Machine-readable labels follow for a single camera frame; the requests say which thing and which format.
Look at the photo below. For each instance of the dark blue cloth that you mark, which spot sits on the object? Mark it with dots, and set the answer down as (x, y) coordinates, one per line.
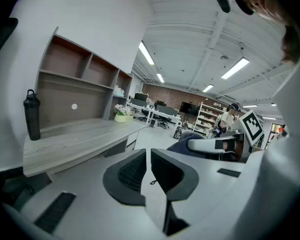
(180, 144)

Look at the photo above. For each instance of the white shelf rack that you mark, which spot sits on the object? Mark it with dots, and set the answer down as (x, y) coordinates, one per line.
(205, 119)

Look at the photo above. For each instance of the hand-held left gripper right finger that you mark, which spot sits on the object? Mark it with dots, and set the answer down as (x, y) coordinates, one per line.
(202, 184)

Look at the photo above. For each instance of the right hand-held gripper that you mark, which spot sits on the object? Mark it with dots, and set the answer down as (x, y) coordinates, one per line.
(251, 129)

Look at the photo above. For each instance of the black swivel chair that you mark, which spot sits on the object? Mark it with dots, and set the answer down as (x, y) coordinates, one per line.
(144, 114)
(163, 122)

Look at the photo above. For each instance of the ceiling light bar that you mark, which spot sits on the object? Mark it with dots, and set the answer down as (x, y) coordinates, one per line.
(250, 106)
(235, 68)
(146, 52)
(160, 78)
(207, 88)

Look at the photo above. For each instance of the black and white floor device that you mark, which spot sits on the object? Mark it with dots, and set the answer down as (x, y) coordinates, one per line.
(177, 132)

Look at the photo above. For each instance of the white tissue pack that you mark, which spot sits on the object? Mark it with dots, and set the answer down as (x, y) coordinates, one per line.
(119, 91)

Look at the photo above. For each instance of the person's face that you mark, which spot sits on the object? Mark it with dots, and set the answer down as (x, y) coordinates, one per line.
(267, 4)

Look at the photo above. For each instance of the grey wooden shelf unit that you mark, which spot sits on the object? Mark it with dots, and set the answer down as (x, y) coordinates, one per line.
(70, 96)

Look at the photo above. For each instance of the dark shaker water bottle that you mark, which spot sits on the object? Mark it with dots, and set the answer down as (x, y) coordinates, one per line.
(32, 119)

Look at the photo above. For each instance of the black television screen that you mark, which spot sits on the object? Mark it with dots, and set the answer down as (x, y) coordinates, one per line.
(189, 108)

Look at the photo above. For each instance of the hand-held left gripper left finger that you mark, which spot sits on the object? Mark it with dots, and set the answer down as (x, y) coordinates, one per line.
(90, 184)

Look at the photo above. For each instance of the potted pink flowers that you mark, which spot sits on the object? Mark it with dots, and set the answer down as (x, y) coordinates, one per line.
(120, 114)

